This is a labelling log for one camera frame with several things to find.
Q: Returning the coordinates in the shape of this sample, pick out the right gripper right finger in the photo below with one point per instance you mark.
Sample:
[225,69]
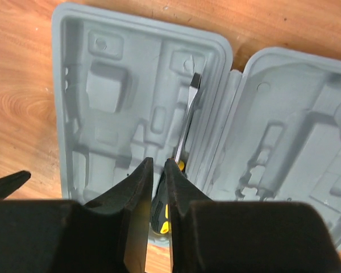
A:
[244,236]

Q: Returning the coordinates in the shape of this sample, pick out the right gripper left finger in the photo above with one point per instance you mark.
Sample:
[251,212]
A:
[107,234]

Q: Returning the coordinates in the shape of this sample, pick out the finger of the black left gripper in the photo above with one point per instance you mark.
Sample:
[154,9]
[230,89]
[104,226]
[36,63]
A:
[9,184]

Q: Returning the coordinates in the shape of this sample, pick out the flathead screwdriver black yellow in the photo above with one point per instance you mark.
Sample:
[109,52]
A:
[159,210]

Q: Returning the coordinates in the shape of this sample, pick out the grey plastic tool case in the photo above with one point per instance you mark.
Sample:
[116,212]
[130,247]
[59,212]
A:
[271,132]

